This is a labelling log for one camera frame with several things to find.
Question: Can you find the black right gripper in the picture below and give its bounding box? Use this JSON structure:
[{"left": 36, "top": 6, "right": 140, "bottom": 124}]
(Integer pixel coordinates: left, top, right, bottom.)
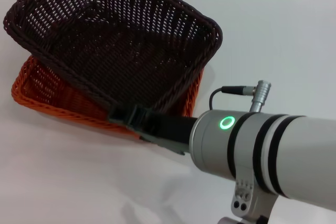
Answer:
[{"left": 108, "top": 104, "right": 198, "bottom": 156}]

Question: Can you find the orange woven plastic basket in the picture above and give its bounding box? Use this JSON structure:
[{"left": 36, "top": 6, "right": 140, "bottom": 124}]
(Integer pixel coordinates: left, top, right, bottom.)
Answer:
[{"left": 10, "top": 56, "right": 204, "bottom": 141}]

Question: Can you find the dark brown woven basket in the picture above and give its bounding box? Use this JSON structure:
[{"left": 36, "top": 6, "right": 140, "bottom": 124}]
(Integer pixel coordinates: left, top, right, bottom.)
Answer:
[{"left": 3, "top": 0, "right": 224, "bottom": 123}]

